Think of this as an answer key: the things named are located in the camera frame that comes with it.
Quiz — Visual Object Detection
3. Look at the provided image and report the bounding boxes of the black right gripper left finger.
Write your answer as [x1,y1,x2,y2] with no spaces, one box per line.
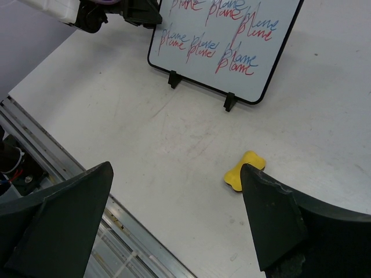
[1,162,114,277]

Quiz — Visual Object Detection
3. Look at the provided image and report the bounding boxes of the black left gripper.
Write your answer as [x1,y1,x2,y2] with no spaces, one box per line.
[74,0,162,33]

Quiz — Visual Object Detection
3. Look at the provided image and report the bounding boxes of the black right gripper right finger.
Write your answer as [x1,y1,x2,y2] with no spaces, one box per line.
[240,164,370,277]

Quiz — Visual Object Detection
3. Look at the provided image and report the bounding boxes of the yellow bone-shaped eraser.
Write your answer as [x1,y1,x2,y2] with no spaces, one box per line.
[224,151,266,193]

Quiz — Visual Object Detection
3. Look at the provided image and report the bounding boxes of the whiteboard with black frame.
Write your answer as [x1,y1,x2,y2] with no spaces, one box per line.
[147,0,303,105]

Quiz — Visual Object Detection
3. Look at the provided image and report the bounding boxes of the black whiteboard stand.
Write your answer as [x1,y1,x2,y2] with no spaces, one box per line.
[168,71,237,112]

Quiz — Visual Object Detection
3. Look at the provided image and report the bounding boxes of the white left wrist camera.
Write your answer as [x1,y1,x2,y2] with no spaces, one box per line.
[20,0,81,24]

